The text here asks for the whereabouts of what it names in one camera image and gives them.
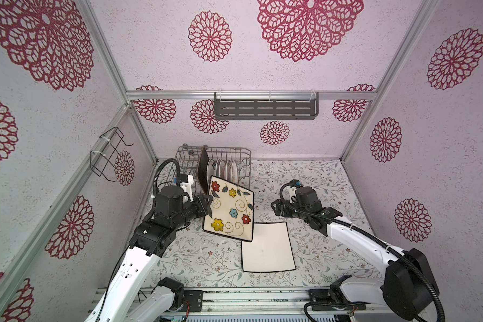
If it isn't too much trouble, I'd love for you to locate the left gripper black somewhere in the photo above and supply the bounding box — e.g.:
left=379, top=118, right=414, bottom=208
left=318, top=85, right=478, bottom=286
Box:
left=172, top=193, right=213, bottom=231

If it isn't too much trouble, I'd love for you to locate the floral patterned rectangular plate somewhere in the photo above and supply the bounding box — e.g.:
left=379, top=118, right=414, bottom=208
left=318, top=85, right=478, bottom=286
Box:
left=202, top=176, right=255, bottom=242

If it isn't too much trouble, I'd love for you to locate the white round plate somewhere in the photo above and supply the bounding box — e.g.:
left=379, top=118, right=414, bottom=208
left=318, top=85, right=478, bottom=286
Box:
left=221, top=160, right=231, bottom=181
left=228, top=161, right=239, bottom=185
left=206, top=160, right=215, bottom=181
left=215, top=160, right=221, bottom=178

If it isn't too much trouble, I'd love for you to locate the white square plate black rim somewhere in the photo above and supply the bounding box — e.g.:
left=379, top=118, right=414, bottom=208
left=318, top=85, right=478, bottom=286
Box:
left=241, top=221, right=297, bottom=273

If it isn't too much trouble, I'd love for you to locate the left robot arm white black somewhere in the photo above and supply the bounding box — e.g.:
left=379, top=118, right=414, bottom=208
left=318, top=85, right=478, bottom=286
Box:
left=87, top=185, right=213, bottom=321

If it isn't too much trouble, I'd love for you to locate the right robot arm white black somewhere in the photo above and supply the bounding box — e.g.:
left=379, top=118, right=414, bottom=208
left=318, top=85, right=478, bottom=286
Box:
left=271, top=180, right=446, bottom=321

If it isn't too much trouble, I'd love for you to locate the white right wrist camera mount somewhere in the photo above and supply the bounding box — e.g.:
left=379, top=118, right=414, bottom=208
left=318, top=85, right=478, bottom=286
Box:
left=287, top=181, right=302, bottom=203

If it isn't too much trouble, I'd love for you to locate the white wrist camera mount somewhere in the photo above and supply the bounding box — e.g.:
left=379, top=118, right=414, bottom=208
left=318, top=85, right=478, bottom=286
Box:
left=287, top=181, right=302, bottom=203
left=179, top=174, right=195, bottom=203

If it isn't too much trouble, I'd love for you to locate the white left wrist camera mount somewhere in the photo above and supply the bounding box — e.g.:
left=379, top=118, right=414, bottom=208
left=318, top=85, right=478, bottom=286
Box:
left=179, top=174, right=195, bottom=203

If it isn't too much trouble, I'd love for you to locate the grey wire dish rack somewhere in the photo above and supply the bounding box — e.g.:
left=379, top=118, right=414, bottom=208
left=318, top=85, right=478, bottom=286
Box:
left=174, top=144, right=252, bottom=195

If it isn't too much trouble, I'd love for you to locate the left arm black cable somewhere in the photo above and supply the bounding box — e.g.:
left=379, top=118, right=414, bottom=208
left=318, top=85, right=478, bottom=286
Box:
left=152, top=158, right=182, bottom=194

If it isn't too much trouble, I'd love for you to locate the grey slotted wall shelf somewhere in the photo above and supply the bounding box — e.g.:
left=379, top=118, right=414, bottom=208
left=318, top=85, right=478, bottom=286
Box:
left=213, top=93, right=319, bottom=121

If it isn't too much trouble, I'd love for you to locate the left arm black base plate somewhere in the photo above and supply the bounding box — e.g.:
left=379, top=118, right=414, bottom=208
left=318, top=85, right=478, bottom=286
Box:
left=166, top=290, right=204, bottom=313

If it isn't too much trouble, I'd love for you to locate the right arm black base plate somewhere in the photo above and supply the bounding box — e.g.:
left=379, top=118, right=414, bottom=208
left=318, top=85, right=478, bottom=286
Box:
left=308, top=275, right=366, bottom=311

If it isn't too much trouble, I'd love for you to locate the aluminium mounting rail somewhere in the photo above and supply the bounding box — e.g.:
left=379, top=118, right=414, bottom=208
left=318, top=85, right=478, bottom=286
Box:
left=131, top=287, right=392, bottom=321

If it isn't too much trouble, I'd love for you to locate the black wire wall holder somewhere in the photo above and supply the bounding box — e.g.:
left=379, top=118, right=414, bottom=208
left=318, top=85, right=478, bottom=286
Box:
left=89, top=127, right=136, bottom=186

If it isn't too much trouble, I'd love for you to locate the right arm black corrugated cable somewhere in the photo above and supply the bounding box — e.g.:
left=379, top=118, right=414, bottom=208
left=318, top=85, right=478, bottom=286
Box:
left=279, top=180, right=445, bottom=322

